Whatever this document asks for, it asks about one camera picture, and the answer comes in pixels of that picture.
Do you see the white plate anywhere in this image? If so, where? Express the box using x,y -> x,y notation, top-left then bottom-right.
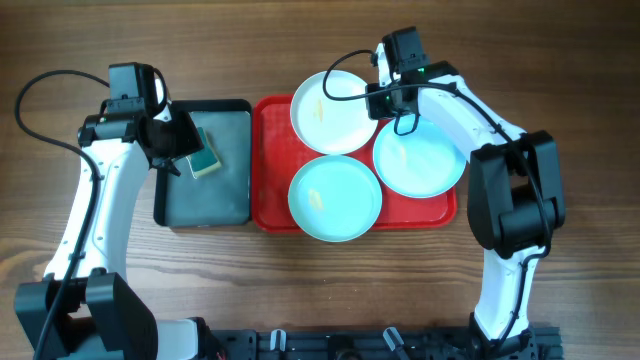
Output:
290,72 -> 378,155

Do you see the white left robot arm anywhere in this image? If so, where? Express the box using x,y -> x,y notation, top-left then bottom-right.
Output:
15,110 -> 207,359

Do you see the green yellow sponge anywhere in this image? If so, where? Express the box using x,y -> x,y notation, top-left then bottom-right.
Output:
187,127 -> 222,179

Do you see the light blue plate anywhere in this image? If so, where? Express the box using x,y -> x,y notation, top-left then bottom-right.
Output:
372,118 -> 467,199

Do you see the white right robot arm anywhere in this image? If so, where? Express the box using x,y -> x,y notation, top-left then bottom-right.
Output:
365,61 -> 566,346

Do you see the light green plate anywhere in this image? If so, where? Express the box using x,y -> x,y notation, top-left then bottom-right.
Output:
287,155 -> 383,243

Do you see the red plastic tray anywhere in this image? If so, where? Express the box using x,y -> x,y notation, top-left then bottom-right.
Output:
251,94 -> 458,233

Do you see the black water tray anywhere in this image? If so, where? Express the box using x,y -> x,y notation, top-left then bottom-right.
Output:
153,99 -> 252,227

